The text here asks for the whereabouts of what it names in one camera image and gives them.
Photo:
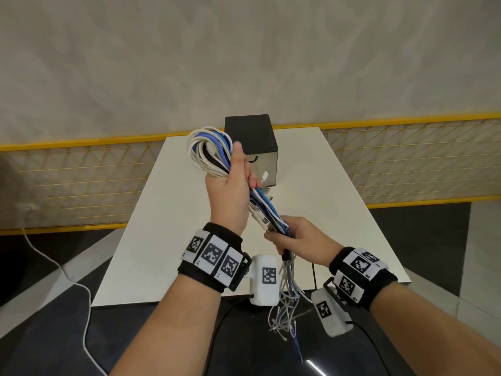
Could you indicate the person's right hand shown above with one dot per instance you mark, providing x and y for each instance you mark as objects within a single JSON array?
[{"x": 309, "y": 242}]

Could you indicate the person's left hand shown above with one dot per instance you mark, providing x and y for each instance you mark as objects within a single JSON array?
[{"x": 229, "y": 199}]

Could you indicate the black-topped grey drawer box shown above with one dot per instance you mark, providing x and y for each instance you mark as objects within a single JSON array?
[{"x": 250, "y": 129}]

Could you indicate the person's right forearm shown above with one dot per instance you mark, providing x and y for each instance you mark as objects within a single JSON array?
[{"x": 438, "y": 332}]

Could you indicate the black wristband with markers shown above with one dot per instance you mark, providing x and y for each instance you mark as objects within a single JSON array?
[
  {"x": 385, "y": 285},
  {"x": 195, "y": 274}
]

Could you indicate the yellow mesh fence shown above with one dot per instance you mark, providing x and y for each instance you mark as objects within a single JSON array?
[{"x": 98, "y": 180}]

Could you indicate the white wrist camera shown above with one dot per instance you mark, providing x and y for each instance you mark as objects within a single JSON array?
[
  {"x": 336, "y": 326},
  {"x": 264, "y": 297}
]

